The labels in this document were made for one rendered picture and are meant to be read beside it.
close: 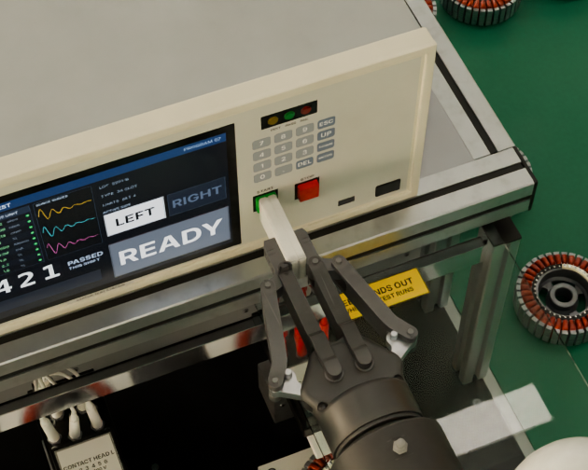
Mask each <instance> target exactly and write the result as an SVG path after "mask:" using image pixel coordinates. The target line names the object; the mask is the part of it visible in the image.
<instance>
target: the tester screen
mask: <svg viewBox="0 0 588 470"><path fill-rule="evenodd" d="M224 176H225V181H226V194H227V198H226V199H223V200H218V201H215V202H212V203H209V204H206V205H203V206H200V207H197V208H194V209H191V210H188V211H186V212H183V213H180V214H175V215H172V216H169V217H166V218H163V219H160V220H157V221H154V222H151V223H148V224H145V225H143V226H140V227H137V228H132V229H129V230H126V231H123V232H121V233H117V234H114V235H111V236H108V237H107V232H106V227H105V220H104V215H106V214H111V213H114V212H117V211H120V210H123V209H126V208H129V207H132V206H134V205H137V204H140V203H144V202H147V201H150V200H155V199H157V198H160V197H163V196H166V195H169V194H173V193H176V192H178V191H181V190H184V189H187V188H190V187H195V186H197V185H201V184H204V183H207V182H210V181H213V180H216V179H218V178H221V177H224ZM226 206H229V218H230V232H231V239H230V240H227V241H224V242H220V243H217V244H214V245H211V246H208V247H205V248H203V249H200V250H197V251H194V252H191V253H188V254H185V255H182V256H178V257H175V258H172V259H169V260H166V261H163V262H161V263H158V264H155V265H151V266H148V267H145V268H142V269H140V270H135V271H132V272H129V273H126V274H123V275H120V276H118V277H115V275H114V271H113V266H112V261H111V256H110V252H109V248H108V245H109V244H112V243H115V242H120V241H123V240H127V239H130V238H132V237H135V236H138V235H141V234H144V233H147V232H150V231H152V230H155V229H158V228H163V227H166V226H169V225H172V224H174V223H178V222H181V221H184V220H187V219H190V218H192V217H195V216H198V215H201V214H206V213H209V212H212V211H215V210H217V209H220V208H223V207H226ZM229 242H233V240H232V226H231V199H230V185H229V172H228V158H227V144H226V132H225V133H222V134H220V135H217V136H214V137H210V138H207V139H204V140H201V141H199V142H196V143H192V144H189V145H184V146H181V147H179V148H175V149H172V150H169V151H166V152H163V153H160V154H157V155H154V156H151V157H148V158H145V159H139V160H137V161H134V162H131V163H128V164H124V165H121V166H118V167H116V168H113V169H110V170H106V171H103V172H100V173H96V174H93V175H89V176H86V177H83V178H80V179H77V180H75V181H71V182H68V183H65V184H62V185H59V186H56V187H51V188H48V189H45V190H42V191H38V192H36V193H33V194H30V195H27V196H24V197H20V198H17V199H15V200H10V201H7V202H3V203H0V280H2V279H5V278H7V277H10V276H13V275H16V274H19V273H22V272H25V271H27V270H32V269H35V268H38V267H42V266H45V265H48V264H50V263H53V262H56V261H59V260H61V263H62V266H63V273H64V276H63V277H60V278H57V279H54V280H51V281H48V282H45V283H41V284H38V285H35V286H32V287H28V288H25V289H22V290H20V291H17V292H14V293H11V294H8V295H5V296H2V297H0V302H1V301H4V300H7V299H10V298H13V297H17V296H20V295H23V294H26V293H29V292H32V291H35V290H37V289H40V288H43V287H46V286H49V285H52V284H55V283H59V282H62V281H66V280H69V279H72V278H75V277H77V276H80V275H83V274H86V273H89V272H92V271H95V270H99V269H101V273H102V277H103V279H102V280H99V281H96V282H93V283H88V284H85V285H82V286H80V287H77V288H74V289H71V290H68V291H65V292H62V293H60V294H57V295H54V296H51V297H46V298H43V299H40V300H38V301H35V302H32V303H29V304H26V305H23V306H20V307H18V308H15V309H12V310H9V311H4V312H1V313H0V319H3V318H6V317H8V316H11V315H14V314H17V313H20V312H23V311H28V310H30V309H33V308H36V307H39V306H42V305H45V304H48V303H50V302H53V301H56V300H59V299H62V298H65V297H70V296H72V295H75V294H78V293H81V292H84V291H87V290H90V289H92V288H95V287H98V286H101V285H104V284H107V283H112V282H115V281H117V280H120V279H123V278H126V277H129V276H132V275H135V274H137V273H140V272H143V271H146V270H151V269H154V268H157V267H159V266H162V265H165V264H168V263H171V262H174V261H177V260H179V259H182V258H185V257H188V256H192V255H195V254H198V253H200V252H203V251H206V250H209V249H212V248H215V247H218V246H220V245H223V244H226V243H229Z"/></svg>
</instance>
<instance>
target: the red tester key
mask: <svg viewBox="0 0 588 470"><path fill-rule="evenodd" d="M318 196H319V184H318V182H317V180H316V179H315V180H313V181H310V182H307V183H304V184H301V185H298V199H299V201H300V202H303V201H306V200H310V199H313V198H316V197H318Z"/></svg>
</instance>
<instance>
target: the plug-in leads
mask: <svg viewBox="0 0 588 470"><path fill-rule="evenodd" d="M67 370H69V371H70V372H72V373H73V374H74V375H75V376H76V377H78V376H80V375H79V374H78V373H77V372H76V371H75V370H74V369H73V368H72V367H70V368H67ZM52 375H59V376H63V377H66V378H67V379H69V380H71V379H72V378H73V377H71V376H70V375H68V374H66V373H64V372H61V371H59V372H56V373H53V374H50V375H48V376H46V377H43V378H40V379H37V380H33V383H32V388H33V391H34V392H35V391H38V390H41V389H44V388H47V387H49V386H51V385H54V384H57V383H56V382H55V381H54V380H53V378H52V377H50V376H52ZM70 409H71V411H72V412H71V416H70V417H69V433H68V438H69V439H70V440H72V441H76V440H79V439H81V437H82V431H80V426H79V417H78V415H77V412H78V413H80V414H81V415H82V414H85V413H88V416H89V418H90V421H91V429H92V430H94V431H95V432H99V431H102V430H104V427H105V421H103V420H102V419H101V417H100V415H99V413H98V411H97V409H96V406H95V405H94V404H93V403H92V402H91V401H88V402H86V403H83V404H80V405H77V407H76V409H75V408H74V407H71V408H70ZM63 415H64V411H63V410H62V411H59V412H56V413H53V414H51V415H50V417H51V418H52V419H53V420H55V421H56V422H57V421H60V420H62V419H63ZM39 420H40V425H41V427H42V428H43V430H44V432H45V434H46V436H47V437H48V439H47V440H48V442H49V443H50V444H51V445H52V446H54V445H57V444H60V443H61V439H62V435H61V434H59V433H58V432H57V431H56V429H55V428H54V426H53V425H52V423H51V422H50V420H49V419H48V418H45V417H43V418H40V419H39Z"/></svg>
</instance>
